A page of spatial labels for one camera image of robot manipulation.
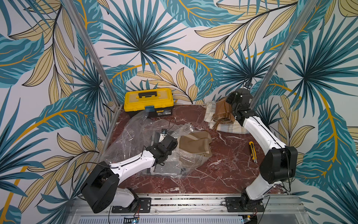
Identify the brown plaid blanket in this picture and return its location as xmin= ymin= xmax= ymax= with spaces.
xmin=212 ymin=98 xmax=235 ymax=130

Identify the beige plaid blanket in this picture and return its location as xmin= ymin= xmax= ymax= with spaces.
xmin=204 ymin=101 xmax=249 ymax=134

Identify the clear plastic vacuum bag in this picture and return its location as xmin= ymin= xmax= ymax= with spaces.
xmin=101 ymin=112 xmax=210 ymax=178

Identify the tan blanket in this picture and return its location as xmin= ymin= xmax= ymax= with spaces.
xmin=178 ymin=131 xmax=212 ymax=157

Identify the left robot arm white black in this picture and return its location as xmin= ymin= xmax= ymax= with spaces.
xmin=80 ymin=135 xmax=178 ymax=214

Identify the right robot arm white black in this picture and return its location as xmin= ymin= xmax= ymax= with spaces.
xmin=226 ymin=88 xmax=298 ymax=209

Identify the yellow black toolbox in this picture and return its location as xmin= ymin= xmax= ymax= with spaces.
xmin=124 ymin=88 xmax=174 ymax=118

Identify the yellow utility knife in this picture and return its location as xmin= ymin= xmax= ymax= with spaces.
xmin=249 ymin=141 xmax=257 ymax=163

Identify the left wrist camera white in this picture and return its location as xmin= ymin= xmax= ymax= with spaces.
xmin=159 ymin=128 xmax=168 ymax=142

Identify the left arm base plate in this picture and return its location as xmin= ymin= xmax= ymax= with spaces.
xmin=111 ymin=197 xmax=152 ymax=214

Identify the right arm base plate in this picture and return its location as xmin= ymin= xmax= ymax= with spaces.
xmin=225 ymin=197 xmax=264 ymax=213

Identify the right aluminium frame post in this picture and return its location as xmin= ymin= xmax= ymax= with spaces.
xmin=251 ymin=0 xmax=318 ymax=109

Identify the aluminium frame post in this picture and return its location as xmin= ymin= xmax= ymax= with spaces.
xmin=63 ymin=0 xmax=120 ymax=109
xmin=251 ymin=0 xmax=318 ymax=109

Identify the aluminium front rail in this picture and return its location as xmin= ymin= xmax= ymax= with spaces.
xmin=66 ymin=194 xmax=312 ymax=224

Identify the left aluminium frame post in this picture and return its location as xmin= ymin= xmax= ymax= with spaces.
xmin=63 ymin=0 xmax=120 ymax=109

